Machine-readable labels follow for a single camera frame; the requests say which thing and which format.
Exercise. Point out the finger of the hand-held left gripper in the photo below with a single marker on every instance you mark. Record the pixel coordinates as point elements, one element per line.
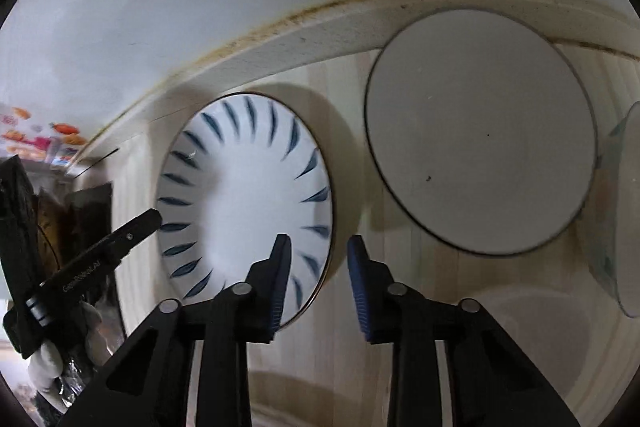
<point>132,234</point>

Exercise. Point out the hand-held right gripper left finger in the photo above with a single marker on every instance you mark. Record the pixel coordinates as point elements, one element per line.
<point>280,292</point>

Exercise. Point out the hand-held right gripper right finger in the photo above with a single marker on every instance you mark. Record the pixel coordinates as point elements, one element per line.
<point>359,292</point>

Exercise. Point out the white plate blue leaf pattern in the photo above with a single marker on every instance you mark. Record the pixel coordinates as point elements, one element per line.
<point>250,187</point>

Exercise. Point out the person's left hand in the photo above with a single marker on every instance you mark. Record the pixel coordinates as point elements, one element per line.
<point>45,362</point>

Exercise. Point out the colourful snack packets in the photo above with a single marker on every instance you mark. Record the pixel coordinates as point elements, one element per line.
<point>35,142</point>

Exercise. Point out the plain white bowl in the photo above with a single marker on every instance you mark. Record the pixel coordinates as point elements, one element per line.
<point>540,332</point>

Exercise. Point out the plain white plate dark rim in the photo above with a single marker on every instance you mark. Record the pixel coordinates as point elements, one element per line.
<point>480,132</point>

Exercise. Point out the clear glass bowl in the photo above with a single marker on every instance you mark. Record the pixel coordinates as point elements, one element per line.
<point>625,232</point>

